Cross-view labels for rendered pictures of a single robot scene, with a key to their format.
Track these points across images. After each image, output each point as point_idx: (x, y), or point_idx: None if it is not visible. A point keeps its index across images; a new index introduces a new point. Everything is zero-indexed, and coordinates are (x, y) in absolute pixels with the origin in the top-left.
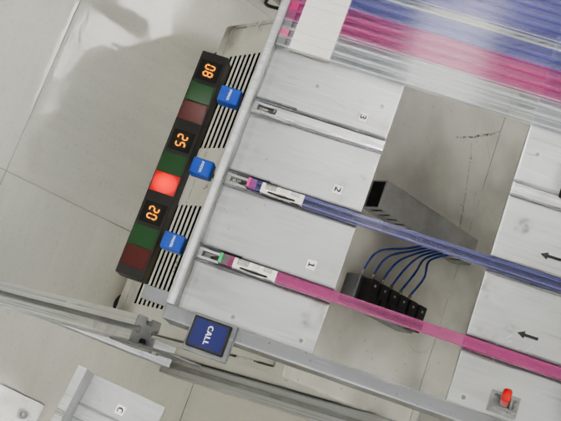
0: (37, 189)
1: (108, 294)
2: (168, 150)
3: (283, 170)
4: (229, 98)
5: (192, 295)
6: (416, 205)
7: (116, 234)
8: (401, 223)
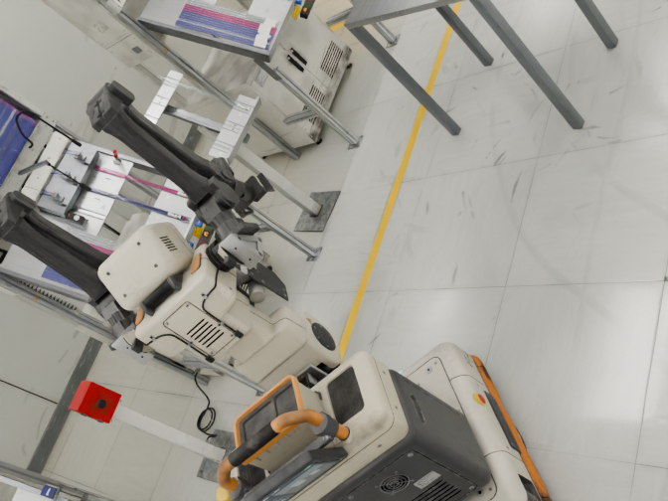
0: (292, 293)
1: (273, 271)
2: (210, 231)
3: (174, 223)
4: (189, 243)
5: None
6: None
7: (269, 291)
8: None
